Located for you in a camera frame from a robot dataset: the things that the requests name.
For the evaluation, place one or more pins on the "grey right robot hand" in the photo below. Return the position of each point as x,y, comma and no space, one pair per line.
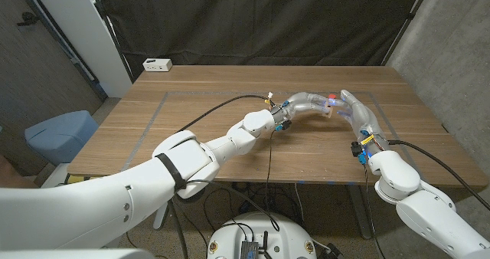
361,117

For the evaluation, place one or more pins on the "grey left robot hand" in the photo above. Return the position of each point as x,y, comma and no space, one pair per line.
302,102

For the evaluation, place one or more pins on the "small wooden block with holes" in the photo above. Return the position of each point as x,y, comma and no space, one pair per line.
328,109

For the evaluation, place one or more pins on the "red screw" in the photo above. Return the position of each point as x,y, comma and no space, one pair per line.
332,96

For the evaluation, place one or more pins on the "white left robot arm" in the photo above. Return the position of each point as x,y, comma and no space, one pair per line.
134,197

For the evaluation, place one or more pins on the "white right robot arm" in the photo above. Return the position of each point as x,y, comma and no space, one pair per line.
425,209

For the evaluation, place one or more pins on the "black curtain backdrop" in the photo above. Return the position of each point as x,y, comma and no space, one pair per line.
260,21

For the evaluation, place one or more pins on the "grey table leg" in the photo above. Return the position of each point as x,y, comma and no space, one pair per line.
358,209

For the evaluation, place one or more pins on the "black backdrop stand pole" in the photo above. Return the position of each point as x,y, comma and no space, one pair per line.
113,37
407,19

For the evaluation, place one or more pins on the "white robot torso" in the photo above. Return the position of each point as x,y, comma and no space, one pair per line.
279,232

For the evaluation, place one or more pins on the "black round floor fan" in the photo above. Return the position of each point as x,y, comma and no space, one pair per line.
197,195

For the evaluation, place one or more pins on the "white power strip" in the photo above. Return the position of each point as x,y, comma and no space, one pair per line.
157,64

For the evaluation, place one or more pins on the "grey electronics module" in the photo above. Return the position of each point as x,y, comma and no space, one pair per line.
249,250

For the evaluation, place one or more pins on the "white table leg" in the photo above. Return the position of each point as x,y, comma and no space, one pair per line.
161,215

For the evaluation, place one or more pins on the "white cabinet panel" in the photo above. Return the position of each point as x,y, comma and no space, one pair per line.
84,33

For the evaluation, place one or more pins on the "blue padded stool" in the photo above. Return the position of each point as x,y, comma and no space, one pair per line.
61,134

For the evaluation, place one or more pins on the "person's bare leg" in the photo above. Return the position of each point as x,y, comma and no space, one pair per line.
11,174

